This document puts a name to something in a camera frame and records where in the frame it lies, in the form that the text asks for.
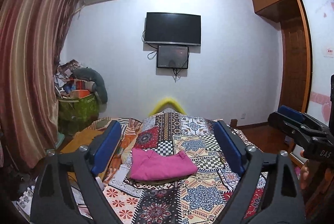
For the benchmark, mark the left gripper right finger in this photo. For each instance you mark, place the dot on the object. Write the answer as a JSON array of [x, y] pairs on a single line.
[[281, 201]]

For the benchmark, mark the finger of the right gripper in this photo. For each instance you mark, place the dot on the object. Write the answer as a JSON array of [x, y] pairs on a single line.
[[290, 113], [279, 121]]

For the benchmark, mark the grey plush toy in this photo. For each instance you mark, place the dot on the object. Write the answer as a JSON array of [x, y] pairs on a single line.
[[88, 74]]

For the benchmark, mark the brown wooden door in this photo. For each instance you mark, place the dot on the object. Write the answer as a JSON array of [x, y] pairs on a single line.
[[296, 76]]

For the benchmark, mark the small black monitor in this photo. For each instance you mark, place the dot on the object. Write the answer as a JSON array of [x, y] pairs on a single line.
[[172, 57]]

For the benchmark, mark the striped red gold curtain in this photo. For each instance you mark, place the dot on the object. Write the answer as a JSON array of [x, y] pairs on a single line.
[[33, 33]]

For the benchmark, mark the pink pants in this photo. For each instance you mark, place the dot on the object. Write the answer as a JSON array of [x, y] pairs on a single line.
[[149, 165]]

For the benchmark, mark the person's right hand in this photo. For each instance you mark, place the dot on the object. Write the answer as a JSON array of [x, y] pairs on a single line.
[[304, 175]]

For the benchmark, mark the olive green pants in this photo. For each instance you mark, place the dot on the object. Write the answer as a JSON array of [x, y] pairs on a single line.
[[158, 182]]

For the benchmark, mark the patchwork patterned bedspread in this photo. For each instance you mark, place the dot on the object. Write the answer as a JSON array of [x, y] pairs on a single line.
[[198, 198]]

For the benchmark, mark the black wall television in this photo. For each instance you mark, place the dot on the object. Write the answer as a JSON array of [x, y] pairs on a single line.
[[172, 28]]

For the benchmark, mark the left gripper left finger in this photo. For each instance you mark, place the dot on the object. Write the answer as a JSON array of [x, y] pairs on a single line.
[[53, 200]]

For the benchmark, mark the yellow foam arch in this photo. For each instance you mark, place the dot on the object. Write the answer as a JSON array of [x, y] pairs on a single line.
[[165, 103]]

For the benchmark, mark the green storage bag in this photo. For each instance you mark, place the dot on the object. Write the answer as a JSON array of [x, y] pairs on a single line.
[[74, 115]]

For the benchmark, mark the wooden lap desk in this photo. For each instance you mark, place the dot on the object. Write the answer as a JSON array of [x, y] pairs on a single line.
[[84, 137]]

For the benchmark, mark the wooden bed post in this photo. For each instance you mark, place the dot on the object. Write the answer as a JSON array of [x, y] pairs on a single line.
[[233, 123]]

